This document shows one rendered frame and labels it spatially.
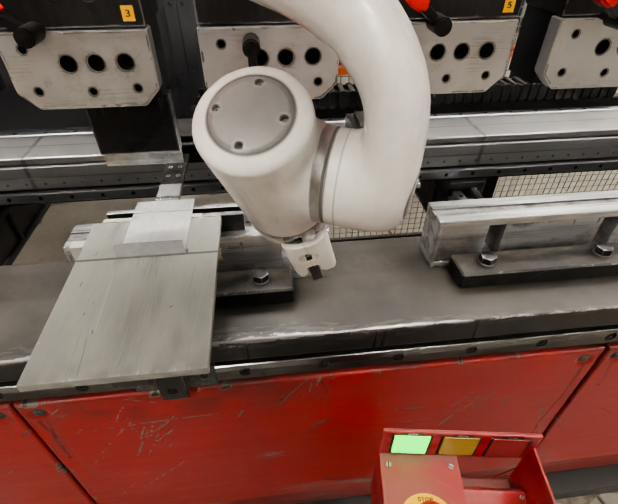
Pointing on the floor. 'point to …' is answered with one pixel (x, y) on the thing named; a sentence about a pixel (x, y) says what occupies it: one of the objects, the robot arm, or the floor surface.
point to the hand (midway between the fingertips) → (310, 250)
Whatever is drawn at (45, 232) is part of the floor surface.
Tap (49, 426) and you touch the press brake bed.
